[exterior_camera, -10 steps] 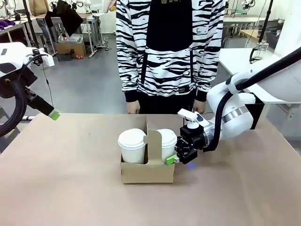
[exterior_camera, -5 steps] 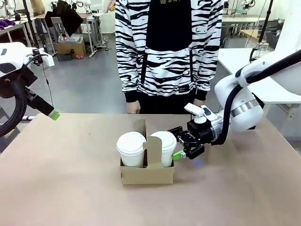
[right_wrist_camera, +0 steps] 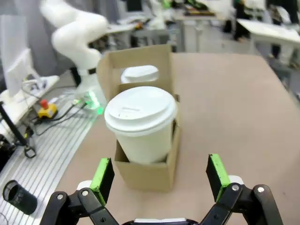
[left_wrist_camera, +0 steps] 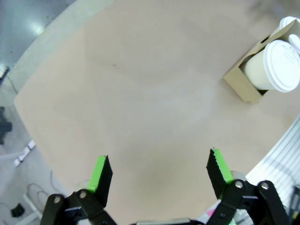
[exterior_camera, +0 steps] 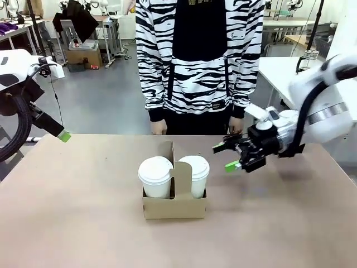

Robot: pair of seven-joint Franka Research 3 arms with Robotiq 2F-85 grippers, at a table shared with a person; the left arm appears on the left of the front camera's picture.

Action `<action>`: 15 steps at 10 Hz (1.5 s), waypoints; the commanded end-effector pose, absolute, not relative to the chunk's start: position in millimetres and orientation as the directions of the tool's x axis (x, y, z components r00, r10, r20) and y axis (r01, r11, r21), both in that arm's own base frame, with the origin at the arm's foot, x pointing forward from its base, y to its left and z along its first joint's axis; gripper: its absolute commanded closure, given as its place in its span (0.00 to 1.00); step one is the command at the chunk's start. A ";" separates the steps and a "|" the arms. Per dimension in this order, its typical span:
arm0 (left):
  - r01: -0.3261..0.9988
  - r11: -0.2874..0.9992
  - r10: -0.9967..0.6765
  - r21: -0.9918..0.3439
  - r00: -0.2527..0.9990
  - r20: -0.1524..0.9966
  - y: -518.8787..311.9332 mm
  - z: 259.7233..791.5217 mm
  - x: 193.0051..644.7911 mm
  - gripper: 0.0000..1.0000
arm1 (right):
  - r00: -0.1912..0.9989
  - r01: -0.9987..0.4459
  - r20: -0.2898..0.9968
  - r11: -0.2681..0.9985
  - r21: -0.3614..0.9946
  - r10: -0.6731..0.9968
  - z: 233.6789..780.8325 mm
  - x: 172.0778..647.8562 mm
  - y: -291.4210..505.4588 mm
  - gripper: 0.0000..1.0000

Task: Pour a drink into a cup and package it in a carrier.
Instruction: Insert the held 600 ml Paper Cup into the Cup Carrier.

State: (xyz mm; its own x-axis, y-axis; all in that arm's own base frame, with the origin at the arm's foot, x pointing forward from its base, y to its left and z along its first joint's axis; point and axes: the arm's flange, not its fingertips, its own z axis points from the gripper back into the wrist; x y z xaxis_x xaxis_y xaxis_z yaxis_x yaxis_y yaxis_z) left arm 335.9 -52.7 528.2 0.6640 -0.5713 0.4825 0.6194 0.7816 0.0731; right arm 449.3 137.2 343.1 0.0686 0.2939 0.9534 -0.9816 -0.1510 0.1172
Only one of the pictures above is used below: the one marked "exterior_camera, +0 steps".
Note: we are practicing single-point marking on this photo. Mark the brown cardboard box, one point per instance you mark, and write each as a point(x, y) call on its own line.
point(83, 57)

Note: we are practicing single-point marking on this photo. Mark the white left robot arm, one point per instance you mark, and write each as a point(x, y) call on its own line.
point(14, 72)

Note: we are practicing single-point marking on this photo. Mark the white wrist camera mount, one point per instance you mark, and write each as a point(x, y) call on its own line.
point(263, 117)

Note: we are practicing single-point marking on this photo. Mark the zebra striped hoodie torso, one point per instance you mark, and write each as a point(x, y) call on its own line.
point(199, 56)

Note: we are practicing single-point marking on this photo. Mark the purple cloth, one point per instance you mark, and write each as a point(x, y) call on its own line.
point(7, 28)

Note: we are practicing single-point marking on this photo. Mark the black plastic crate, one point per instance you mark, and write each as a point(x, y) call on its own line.
point(325, 47)

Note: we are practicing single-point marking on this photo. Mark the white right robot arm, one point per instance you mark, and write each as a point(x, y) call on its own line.
point(326, 117)

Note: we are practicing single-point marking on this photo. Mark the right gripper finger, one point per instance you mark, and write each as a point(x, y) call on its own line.
point(245, 164)
point(227, 145)

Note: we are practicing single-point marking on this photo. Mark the black trousers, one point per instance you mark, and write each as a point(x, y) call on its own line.
point(199, 124)

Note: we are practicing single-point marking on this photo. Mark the white lidded paper cup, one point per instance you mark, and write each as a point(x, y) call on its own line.
point(155, 178)
point(198, 173)

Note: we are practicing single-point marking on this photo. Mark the grey flat box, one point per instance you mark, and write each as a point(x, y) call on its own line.
point(83, 44)

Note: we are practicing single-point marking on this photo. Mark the brown cardboard cup carrier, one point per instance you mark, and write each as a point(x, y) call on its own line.
point(174, 208)

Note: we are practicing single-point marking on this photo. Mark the glass french press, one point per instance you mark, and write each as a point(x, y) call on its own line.
point(308, 61)

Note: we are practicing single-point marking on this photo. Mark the black tripod pole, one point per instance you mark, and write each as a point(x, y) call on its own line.
point(34, 25)
point(316, 22)

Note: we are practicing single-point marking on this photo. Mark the grey metal table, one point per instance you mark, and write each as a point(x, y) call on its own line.
point(111, 36)

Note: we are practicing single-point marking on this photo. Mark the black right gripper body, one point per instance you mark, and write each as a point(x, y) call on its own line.
point(265, 141)

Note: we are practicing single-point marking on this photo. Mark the white side table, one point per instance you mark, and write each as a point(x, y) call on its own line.
point(276, 75)

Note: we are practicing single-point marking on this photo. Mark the person's left hand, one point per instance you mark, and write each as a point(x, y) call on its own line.
point(236, 126)

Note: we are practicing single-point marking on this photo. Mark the person's right hand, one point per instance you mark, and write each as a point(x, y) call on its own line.
point(159, 128)

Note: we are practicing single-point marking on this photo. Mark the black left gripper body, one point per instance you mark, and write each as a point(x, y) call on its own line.
point(39, 117)

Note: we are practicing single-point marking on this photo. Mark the black fabric softbox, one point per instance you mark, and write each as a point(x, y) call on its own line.
point(76, 19)

